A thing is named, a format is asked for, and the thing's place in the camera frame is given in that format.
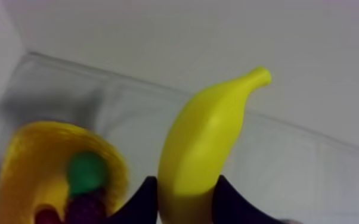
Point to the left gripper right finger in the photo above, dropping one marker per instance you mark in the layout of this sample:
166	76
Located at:
229	206

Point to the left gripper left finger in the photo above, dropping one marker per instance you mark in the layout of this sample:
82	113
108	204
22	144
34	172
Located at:
142	206

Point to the yellow toy banana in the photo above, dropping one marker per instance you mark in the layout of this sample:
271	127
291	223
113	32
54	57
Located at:
198	147

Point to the yellow plastic basket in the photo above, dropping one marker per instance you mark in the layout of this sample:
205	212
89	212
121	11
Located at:
32	162

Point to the purple toy grapes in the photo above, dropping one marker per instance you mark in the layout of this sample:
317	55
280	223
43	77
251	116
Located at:
85	208

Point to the green toy pear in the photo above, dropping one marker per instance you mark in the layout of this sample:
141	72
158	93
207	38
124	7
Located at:
85	172

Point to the small red fruit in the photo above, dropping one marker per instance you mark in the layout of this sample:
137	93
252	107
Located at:
45	216

